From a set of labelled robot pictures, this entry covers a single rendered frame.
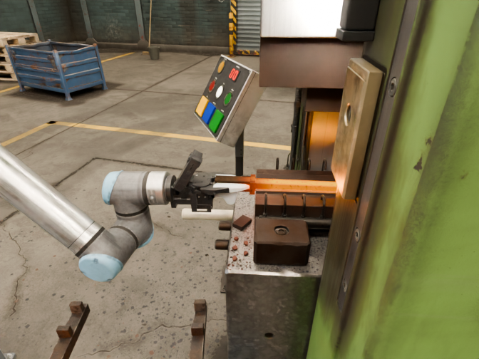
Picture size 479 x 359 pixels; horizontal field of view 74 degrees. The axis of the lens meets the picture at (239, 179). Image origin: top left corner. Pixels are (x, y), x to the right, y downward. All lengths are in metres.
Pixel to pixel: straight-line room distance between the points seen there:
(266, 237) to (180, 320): 1.16
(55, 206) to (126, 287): 1.21
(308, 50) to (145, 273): 1.66
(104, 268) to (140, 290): 1.13
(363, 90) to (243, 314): 0.59
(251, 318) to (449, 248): 0.56
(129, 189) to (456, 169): 0.72
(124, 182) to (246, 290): 0.40
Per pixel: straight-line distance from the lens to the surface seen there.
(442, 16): 0.33
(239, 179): 0.82
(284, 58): 0.64
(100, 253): 0.83
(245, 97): 1.17
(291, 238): 0.70
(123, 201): 0.88
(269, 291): 0.75
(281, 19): 0.58
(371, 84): 0.40
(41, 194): 0.86
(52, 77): 5.81
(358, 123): 0.41
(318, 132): 0.98
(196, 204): 0.84
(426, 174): 0.31
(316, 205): 0.79
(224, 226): 0.89
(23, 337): 2.00
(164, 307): 1.85
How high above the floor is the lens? 1.43
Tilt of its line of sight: 30 degrees down
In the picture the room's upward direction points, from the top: straight up
